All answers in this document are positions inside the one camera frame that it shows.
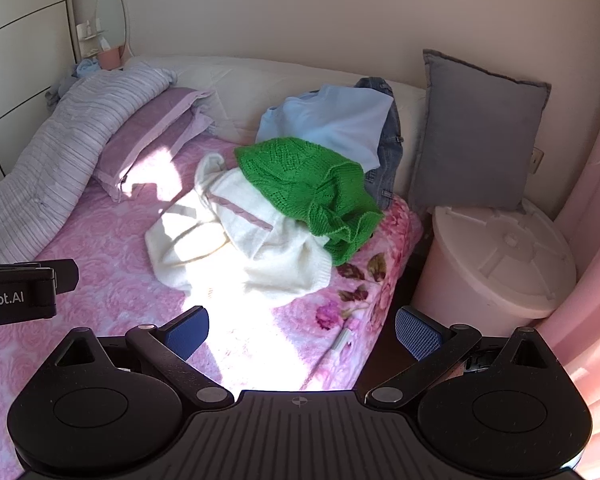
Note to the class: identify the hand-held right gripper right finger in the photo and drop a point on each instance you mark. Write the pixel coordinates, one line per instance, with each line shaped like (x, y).
(417, 334)

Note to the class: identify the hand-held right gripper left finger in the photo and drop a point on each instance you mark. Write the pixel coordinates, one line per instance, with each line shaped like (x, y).
(190, 334)

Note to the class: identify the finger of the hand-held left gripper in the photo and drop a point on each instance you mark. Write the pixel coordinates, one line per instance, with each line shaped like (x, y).
(62, 275)

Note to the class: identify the white knit sweater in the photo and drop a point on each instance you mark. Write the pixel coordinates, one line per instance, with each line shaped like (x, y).
(260, 260)

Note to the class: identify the pink floral blanket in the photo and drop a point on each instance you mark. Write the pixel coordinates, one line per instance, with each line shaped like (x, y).
(105, 260)

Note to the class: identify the white pen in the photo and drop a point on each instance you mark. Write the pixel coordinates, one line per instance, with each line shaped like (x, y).
(340, 342)

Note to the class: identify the pink lidded bin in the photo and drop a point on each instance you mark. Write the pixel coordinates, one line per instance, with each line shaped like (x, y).
(480, 280)

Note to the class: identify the grey striped quilt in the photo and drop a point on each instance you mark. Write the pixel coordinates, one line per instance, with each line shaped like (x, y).
(45, 160)

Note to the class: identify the lilac pillow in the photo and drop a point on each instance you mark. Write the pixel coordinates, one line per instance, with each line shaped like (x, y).
(145, 135)

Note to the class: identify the blue denim jeans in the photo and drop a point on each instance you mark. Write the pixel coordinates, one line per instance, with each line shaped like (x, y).
(391, 160)

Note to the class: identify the pink curtain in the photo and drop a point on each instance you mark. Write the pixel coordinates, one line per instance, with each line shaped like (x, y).
(595, 260)

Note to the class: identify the green knit sweater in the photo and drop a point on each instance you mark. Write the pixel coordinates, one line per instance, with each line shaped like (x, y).
(300, 170)

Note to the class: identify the grey cushion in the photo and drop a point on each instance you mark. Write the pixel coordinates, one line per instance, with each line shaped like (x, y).
(475, 135)

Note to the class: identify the blue grey cloth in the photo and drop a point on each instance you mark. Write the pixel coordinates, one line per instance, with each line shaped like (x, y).
(82, 67)

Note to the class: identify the cream wardrobe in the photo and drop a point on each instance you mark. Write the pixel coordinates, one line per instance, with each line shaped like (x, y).
(20, 60)

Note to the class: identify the pink cup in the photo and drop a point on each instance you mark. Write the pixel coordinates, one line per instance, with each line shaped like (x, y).
(110, 58)

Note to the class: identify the light blue shirt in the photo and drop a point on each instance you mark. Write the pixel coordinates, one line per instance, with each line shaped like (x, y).
(330, 115)

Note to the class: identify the small white shelf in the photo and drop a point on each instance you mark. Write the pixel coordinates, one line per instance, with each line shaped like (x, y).
(92, 35)

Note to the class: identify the oval mirror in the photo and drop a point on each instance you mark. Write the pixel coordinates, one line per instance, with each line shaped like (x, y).
(111, 15)

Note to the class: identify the wall socket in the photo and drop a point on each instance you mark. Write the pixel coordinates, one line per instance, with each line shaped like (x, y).
(537, 159)

